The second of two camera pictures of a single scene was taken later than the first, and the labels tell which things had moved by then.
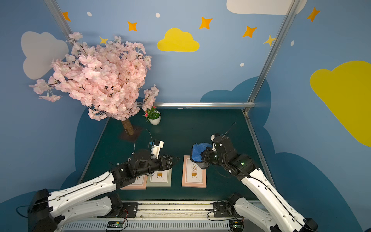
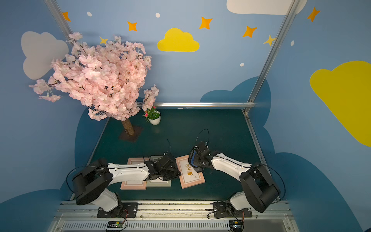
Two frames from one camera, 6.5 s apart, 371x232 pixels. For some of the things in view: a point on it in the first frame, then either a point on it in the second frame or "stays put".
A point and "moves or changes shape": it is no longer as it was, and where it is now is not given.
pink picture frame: (140, 183) stays put
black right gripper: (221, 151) → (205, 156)
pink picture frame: (192, 175) moves or changes shape
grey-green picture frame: (161, 179) stays put
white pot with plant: (152, 116) stays put
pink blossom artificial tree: (109, 77) stays put
